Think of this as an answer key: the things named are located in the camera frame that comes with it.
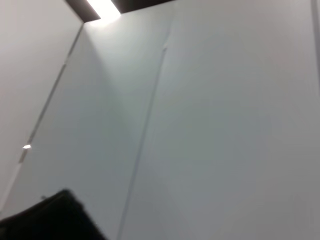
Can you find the ceiling light strip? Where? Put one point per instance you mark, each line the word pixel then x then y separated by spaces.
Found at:
pixel 103 8

